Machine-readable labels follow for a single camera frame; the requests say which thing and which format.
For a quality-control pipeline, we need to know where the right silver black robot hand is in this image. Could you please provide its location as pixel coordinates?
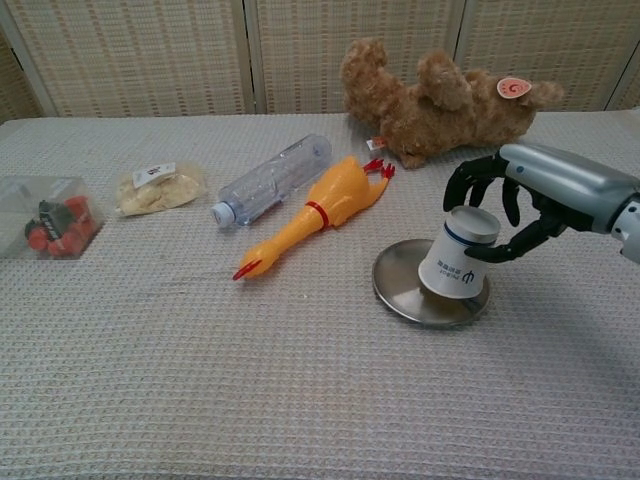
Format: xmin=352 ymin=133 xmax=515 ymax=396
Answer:
xmin=443 ymin=143 xmax=640 ymax=264

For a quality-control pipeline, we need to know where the yellow rubber chicken toy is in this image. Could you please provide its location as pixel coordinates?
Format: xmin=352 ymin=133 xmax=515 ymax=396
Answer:
xmin=232 ymin=155 xmax=397 ymax=281

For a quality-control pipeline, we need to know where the beige woven folding screen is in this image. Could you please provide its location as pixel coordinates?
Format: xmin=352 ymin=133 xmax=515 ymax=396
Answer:
xmin=0 ymin=0 xmax=640 ymax=121

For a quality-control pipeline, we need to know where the clear plastic water bottle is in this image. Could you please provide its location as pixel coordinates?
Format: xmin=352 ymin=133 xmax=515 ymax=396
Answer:
xmin=211 ymin=132 xmax=334 ymax=229

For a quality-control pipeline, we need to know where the clear bag of snacks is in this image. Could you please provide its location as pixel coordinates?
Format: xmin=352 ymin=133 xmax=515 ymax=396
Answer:
xmin=113 ymin=159 xmax=209 ymax=218

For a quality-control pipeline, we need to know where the round stainless steel plate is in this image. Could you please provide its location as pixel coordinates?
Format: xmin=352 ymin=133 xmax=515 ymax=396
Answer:
xmin=371 ymin=238 xmax=492 ymax=329

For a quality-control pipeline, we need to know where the brown plush teddy bear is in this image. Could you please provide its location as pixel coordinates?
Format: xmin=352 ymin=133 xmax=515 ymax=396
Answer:
xmin=340 ymin=37 xmax=565 ymax=170

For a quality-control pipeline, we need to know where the clear box with red toys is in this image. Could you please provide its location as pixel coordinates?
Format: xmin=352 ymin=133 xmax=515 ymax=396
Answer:
xmin=0 ymin=174 xmax=106 ymax=261

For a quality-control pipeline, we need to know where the beige woven tablecloth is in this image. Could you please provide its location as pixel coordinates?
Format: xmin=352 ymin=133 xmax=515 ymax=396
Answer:
xmin=0 ymin=110 xmax=640 ymax=480

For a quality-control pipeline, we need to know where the white paper cup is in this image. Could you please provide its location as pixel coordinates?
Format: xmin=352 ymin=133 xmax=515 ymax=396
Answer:
xmin=417 ymin=206 xmax=502 ymax=301

